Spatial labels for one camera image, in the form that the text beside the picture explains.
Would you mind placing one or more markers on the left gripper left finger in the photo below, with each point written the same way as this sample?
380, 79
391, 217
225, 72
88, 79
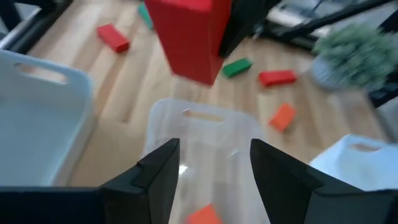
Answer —
140, 196

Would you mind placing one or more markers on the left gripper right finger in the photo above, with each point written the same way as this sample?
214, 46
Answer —
295, 196

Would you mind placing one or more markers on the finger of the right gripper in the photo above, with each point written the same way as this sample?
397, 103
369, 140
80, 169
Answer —
239, 21

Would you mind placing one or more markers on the green wooden block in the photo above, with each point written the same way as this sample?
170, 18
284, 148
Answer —
145, 15
237, 67

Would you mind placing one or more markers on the red wooden block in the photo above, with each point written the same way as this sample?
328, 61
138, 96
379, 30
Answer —
189, 40
113, 38
277, 77

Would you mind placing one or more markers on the small orange wooden block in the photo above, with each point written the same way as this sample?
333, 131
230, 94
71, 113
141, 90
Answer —
205, 216

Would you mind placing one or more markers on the white plastic bin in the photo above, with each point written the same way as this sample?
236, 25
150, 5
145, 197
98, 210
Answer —
357, 168

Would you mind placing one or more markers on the clear plastic bin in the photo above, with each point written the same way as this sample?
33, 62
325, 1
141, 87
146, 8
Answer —
214, 155

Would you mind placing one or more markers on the artificial green potted plant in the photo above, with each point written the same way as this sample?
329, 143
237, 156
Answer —
354, 56

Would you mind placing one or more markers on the gray plastic bin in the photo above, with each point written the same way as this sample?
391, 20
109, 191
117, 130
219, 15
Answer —
37, 130

